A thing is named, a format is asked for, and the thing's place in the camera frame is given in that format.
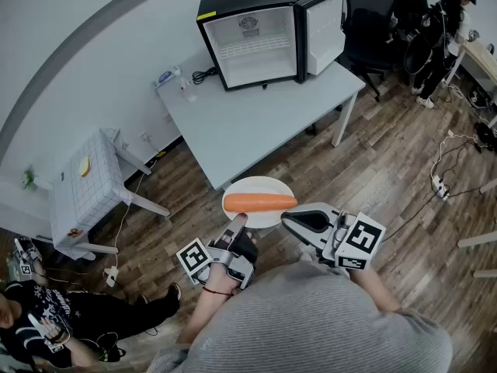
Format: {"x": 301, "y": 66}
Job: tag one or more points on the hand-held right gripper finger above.
{"x": 306, "y": 237}
{"x": 318, "y": 207}

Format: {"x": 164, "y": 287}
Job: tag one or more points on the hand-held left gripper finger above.
{"x": 237, "y": 227}
{"x": 246, "y": 247}

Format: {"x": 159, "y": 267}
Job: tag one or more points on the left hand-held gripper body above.
{"x": 233, "y": 266}

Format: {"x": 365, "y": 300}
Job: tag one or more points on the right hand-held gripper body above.
{"x": 361, "y": 239}

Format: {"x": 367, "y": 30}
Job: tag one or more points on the orange carrot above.
{"x": 256, "y": 203}

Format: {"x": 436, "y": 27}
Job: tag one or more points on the white oval plate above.
{"x": 256, "y": 185}

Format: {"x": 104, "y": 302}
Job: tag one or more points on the black mini fridge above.
{"x": 248, "y": 2}

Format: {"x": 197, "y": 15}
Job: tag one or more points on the person's right forearm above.
{"x": 372, "y": 290}

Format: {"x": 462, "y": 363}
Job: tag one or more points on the person's left forearm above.
{"x": 204, "y": 317}

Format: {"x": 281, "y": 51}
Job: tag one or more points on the person's left hand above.
{"x": 219, "y": 280}

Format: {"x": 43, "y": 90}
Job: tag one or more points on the person's beige shoe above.
{"x": 306, "y": 256}

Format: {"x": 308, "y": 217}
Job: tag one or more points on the person's grey striped sweater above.
{"x": 303, "y": 325}

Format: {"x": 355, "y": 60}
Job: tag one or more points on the small white table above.
{"x": 147, "y": 204}

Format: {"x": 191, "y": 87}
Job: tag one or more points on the grey table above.
{"x": 345, "y": 119}

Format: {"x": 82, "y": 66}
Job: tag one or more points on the white power strip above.
{"x": 111, "y": 275}
{"x": 440, "y": 187}

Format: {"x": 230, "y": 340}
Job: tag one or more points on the white side table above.
{"x": 477, "y": 240}

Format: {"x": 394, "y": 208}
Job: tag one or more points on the clear plastic water bottle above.
{"x": 189, "y": 91}

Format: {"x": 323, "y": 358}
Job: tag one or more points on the brown snack pieces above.
{"x": 75, "y": 232}

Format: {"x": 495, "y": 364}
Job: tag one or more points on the yellow bread slice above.
{"x": 85, "y": 166}

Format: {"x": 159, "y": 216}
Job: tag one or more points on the black floor device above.
{"x": 487, "y": 134}

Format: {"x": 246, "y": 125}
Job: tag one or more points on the blue and white packet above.
{"x": 165, "y": 78}

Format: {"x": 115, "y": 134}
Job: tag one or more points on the black mesh office chair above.
{"x": 365, "y": 18}

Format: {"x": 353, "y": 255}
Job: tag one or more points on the small green plant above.
{"x": 28, "y": 178}

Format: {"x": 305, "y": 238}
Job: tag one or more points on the black jacket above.
{"x": 409, "y": 2}

